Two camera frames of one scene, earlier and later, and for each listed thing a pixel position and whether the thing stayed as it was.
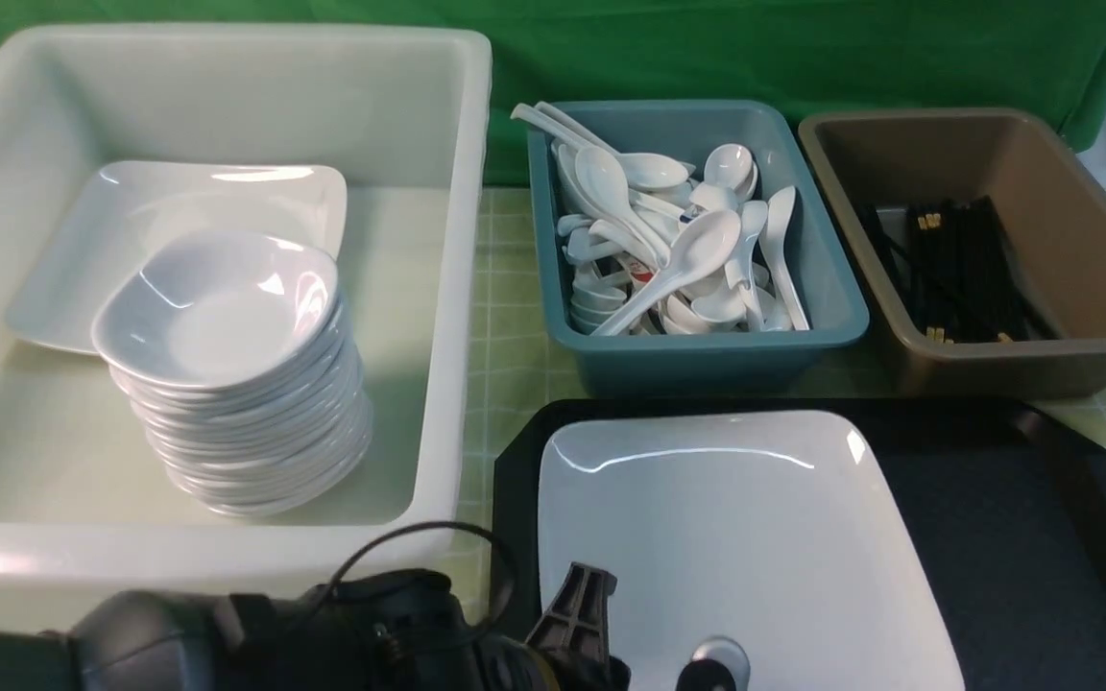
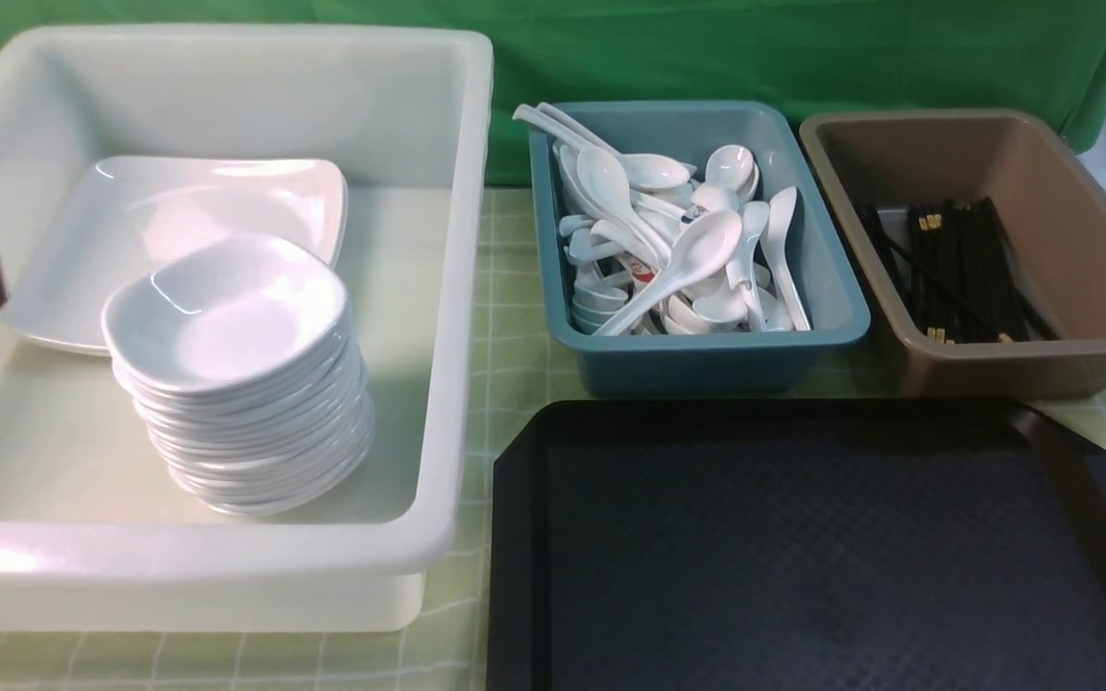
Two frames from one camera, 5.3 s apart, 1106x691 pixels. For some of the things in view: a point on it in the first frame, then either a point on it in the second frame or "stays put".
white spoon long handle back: x=554 y=127 stays put
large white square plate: x=774 y=529 -> x=121 y=213
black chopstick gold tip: x=940 y=282 stays put
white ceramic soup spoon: x=646 y=172 stays put
